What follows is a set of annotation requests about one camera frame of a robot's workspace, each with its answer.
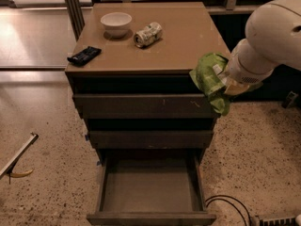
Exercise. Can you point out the green rice chip bag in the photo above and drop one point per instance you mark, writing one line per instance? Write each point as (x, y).
(212, 86)

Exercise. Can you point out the white ceramic bowl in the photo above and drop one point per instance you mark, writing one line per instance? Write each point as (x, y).
(116, 24)

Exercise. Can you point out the black snack bar wrapper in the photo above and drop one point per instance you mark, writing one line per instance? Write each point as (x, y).
(83, 57)

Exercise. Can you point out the crushed silver can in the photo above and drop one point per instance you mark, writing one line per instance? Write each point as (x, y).
(148, 35)

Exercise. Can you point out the middle drawer front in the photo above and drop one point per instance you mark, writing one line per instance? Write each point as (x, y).
(150, 139)

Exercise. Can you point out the open bottom drawer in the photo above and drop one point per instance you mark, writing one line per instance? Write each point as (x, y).
(151, 188)

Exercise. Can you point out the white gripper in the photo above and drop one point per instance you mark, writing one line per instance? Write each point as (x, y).
(241, 71)

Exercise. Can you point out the brown drawer cabinet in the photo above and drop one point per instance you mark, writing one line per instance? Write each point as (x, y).
(161, 68)

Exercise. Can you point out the small dark floor object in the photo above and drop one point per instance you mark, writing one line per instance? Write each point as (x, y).
(290, 99)

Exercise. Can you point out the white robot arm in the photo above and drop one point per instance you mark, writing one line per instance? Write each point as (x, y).
(273, 37)

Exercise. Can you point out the top drawer front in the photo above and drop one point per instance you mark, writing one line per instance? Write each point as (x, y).
(144, 106)

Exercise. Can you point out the power strip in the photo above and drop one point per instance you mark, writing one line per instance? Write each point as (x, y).
(276, 221)

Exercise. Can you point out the metal bar with yellow hook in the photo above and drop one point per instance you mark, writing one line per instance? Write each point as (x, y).
(7, 170)

